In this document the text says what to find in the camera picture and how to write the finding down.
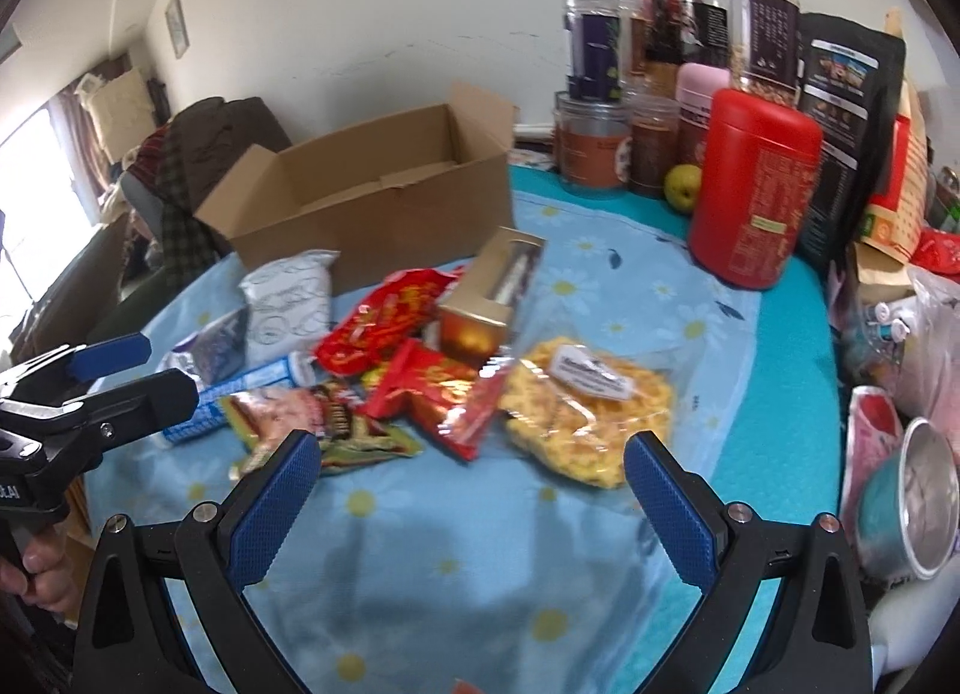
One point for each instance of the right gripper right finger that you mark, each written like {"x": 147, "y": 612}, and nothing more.
{"x": 815, "y": 638}

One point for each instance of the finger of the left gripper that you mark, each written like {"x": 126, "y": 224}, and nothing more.
{"x": 66, "y": 370}
{"x": 122, "y": 415}

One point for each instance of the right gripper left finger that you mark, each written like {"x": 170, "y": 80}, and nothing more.
{"x": 129, "y": 637}

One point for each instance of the purple silver snack bag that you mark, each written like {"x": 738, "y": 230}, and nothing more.
{"x": 214, "y": 353}

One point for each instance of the green oatmeal snack packet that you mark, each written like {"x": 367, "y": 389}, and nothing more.
{"x": 331, "y": 412}

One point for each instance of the white patterned snack bag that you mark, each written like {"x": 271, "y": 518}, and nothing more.
{"x": 289, "y": 303}

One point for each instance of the yellow waffle snack bag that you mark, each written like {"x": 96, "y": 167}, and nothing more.
{"x": 572, "y": 405}

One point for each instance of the small red snack packet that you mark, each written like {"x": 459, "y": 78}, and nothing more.
{"x": 447, "y": 400}

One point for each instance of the person's left hand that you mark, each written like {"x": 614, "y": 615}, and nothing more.
{"x": 47, "y": 581}

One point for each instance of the teal metal mug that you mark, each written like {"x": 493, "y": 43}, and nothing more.
{"x": 907, "y": 517}

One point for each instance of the brown jacket clothes pile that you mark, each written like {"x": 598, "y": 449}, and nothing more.
{"x": 179, "y": 165}

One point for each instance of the large red crinkled snack bag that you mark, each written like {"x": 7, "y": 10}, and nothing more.
{"x": 381, "y": 322}

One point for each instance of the gold windowed snack box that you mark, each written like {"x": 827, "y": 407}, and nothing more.
{"x": 476, "y": 316}

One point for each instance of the open cardboard box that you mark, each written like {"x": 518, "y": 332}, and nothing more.
{"x": 413, "y": 189}

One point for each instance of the orange paper food bag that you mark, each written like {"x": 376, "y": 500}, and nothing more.
{"x": 894, "y": 216}

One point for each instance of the green yellow apple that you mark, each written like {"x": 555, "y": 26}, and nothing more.
{"x": 682, "y": 186}

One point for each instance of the red cylindrical canister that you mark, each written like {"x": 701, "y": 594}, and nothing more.
{"x": 759, "y": 173}

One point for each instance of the brown label jar right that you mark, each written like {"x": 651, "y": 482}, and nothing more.
{"x": 654, "y": 126}

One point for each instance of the brown label jar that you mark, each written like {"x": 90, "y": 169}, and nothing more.
{"x": 592, "y": 143}
{"x": 654, "y": 126}

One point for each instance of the brown label jar left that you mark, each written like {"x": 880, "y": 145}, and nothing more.
{"x": 592, "y": 143}

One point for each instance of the black standing pouch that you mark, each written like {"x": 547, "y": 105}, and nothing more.
{"x": 850, "y": 86}

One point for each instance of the pink bottle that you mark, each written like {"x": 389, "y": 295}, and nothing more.
{"x": 696, "y": 85}

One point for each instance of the tall jar of nuts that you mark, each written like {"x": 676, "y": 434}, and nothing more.
{"x": 764, "y": 49}

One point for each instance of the jar with dark red label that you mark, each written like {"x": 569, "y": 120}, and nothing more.
{"x": 656, "y": 46}

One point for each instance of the jar with purple label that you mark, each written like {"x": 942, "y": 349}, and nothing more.
{"x": 593, "y": 29}

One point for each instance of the jar with black label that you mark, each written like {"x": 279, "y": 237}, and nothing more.
{"x": 705, "y": 37}

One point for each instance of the small wall picture frame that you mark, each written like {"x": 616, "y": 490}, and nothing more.
{"x": 176, "y": 28}

